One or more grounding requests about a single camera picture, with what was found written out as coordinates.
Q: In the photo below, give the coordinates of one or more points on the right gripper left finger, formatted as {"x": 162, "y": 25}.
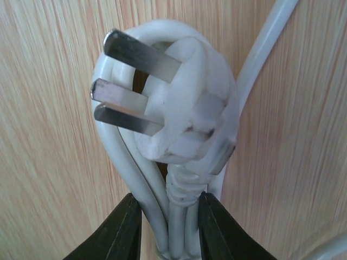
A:
{"x": 118, "y": 237}

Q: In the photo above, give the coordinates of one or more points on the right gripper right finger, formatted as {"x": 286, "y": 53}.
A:
{"x": 221, "y": 237}

